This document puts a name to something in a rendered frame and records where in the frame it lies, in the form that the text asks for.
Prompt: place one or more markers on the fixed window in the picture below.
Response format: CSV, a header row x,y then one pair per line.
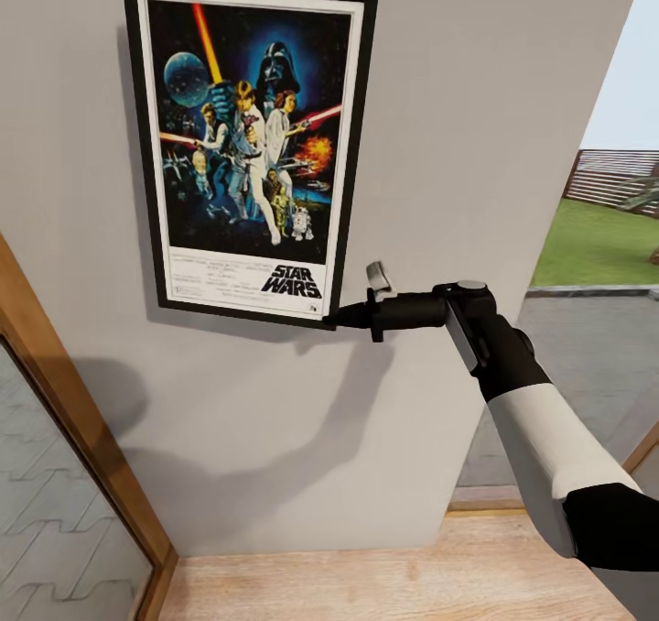
x,y
592,307

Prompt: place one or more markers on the poster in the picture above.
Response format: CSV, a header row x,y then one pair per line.
x,y
250,120

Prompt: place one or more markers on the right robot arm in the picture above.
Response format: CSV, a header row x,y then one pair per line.
x,y
581,501

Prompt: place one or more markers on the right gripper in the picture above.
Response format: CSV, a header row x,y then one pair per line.
x,y
399,313

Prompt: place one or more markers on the door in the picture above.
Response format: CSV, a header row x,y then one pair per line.
x,y
79,540

